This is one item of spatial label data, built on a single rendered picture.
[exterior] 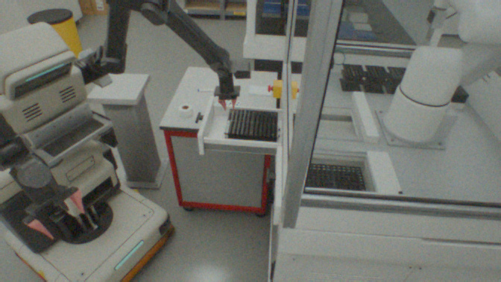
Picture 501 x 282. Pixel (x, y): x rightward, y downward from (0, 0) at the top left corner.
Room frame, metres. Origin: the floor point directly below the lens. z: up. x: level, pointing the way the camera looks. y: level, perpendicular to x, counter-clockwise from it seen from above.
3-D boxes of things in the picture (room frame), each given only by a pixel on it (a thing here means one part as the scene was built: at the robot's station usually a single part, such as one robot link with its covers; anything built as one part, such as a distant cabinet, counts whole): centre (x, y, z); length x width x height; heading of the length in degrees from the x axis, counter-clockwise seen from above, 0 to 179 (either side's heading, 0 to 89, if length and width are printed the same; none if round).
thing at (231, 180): (1.49, 0.17, 0.38); 0.62 x 0.58 x 0.76; 177
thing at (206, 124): (1.08, 0.21, 0.87); 0.29 x 0.02 x 0.11; 177
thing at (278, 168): (0.75, -0.10, 0.87); 0.29 x 0.02 x 0.11; 177
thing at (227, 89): (1.05, 0.11, 1.09); 0.10 x 0.07 x 0.07; 88
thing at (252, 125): (1.07, 0.01, 0.87); 0.22 x 0.18 x 0.06; 87
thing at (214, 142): (1.07, 0.00, 0.86); 0.40 x 0.26 x 0.06; 87
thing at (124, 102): (1.56, 0.80, 0.38); 0.30 x 0.30 x 0.76; 0
